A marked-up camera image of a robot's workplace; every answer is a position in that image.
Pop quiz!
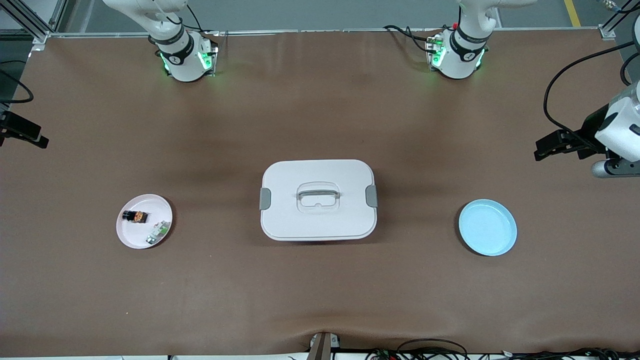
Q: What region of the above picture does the black left arm base cable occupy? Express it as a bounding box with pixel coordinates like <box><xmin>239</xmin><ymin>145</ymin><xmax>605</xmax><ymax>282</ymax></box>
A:
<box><xmin>382</xmin><ymin>24</ymin><xmax>436</xmax><ymax>53</ymax></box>

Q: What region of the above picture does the green and white switch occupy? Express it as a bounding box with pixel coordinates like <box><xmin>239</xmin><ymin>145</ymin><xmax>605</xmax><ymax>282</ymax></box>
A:
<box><xmin>145</xmin><ymin>220</ymin><xmax>170</xmax><ymax>245</ymax></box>

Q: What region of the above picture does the aluminium frame post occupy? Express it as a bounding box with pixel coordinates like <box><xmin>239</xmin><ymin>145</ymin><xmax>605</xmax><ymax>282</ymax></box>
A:
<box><xmin>597</xmin><ymin>0</ymin><xmax>640</xmax><ymax>41</ymax></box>
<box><xmin>0</xmin><ymin>0</ymin><xmax>68</xmax><ymax>46</ymax></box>

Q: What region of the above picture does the light blue round plate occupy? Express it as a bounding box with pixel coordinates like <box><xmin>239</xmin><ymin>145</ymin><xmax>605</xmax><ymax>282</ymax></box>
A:
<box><xmin>458</xmin><ymin>198</ymin><xmax>518</xmax><ymax>257</ymax></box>

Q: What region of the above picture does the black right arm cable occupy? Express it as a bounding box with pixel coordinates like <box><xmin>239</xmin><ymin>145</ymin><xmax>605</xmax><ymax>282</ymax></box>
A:
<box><xmin>0</xmin><ymin>60</ymin><xmax>34</xmax><ymax>104</ymax></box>

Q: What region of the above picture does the brown table mat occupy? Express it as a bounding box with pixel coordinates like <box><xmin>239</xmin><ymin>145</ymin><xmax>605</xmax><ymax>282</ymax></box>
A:
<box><xmin>0</xmin><ymin>29</ymin><xmax>640</xmax><ymax>358</ymax></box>

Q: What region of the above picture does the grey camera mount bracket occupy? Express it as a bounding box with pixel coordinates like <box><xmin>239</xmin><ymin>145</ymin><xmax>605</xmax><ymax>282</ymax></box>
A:
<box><xmin>307</xmin><ymin>331</ymin><xmax>342</xmax><ymax>360</ymax></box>

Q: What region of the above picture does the aluminium table edge rail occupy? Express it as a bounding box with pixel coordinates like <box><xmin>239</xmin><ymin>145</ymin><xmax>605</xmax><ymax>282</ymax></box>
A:
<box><xmin>50</xmin><ymin>28</ymin><xmax>601</xmax><ymax>39</ymax></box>

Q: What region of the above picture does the pink round plate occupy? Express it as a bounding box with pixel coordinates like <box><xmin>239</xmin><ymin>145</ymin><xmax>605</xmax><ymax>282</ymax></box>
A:
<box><xmin>115</xmin><ymin>193</ymin><xmax>174</xmax><ymax>250</ymax></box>

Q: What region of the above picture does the white lidded storage box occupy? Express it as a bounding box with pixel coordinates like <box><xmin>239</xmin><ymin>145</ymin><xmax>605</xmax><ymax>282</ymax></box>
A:
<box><xmin>259</xmin><ymin>159</ymin><xmax>379</xmax><ymax>242</ymax></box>

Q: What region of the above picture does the black cable bundle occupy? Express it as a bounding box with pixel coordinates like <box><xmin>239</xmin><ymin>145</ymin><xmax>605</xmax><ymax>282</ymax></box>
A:
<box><xmin>365</xmin><ymin>338</ymin><xmax>640</xmax><ymax>360</ymax></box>

